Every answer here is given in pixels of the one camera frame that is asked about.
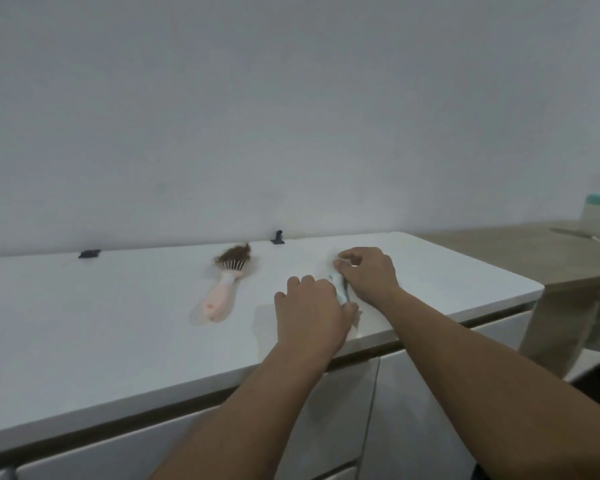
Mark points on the person's left hand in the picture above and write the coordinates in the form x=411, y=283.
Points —
x=307, y=317

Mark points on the person's right hand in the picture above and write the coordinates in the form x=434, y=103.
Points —
x=372, y=277

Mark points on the person's right thumb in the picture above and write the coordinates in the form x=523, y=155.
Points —
x=342, y=263

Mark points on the person's left thumb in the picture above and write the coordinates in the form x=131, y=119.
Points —
x=351, y=319

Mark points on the mint white hairbrush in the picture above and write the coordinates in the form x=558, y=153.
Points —
x=339, y=287

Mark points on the person's right forearm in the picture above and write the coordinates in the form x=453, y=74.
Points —
x=480, y=384

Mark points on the person's left forearm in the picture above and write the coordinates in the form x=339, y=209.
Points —
x=250, y=419

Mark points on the brown hair clump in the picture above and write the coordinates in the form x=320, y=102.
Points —
x=234, y=254

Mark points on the white cabinet door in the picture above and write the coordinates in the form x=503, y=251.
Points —
x=405, y=424

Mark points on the pink hairbrush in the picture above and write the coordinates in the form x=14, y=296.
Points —
x=219, y=297

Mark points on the wooden table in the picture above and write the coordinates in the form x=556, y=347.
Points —
x=545, y=254

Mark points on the white cabinet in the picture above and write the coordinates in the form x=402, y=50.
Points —
x=130, y=344

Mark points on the metal knife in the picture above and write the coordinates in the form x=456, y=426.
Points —
x=587, y=235

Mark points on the white cabinet drawer front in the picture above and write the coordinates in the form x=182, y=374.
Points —
x=120, y=454

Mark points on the black wall clip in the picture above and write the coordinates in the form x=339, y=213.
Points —
x=89, y=253
x=278, y=237

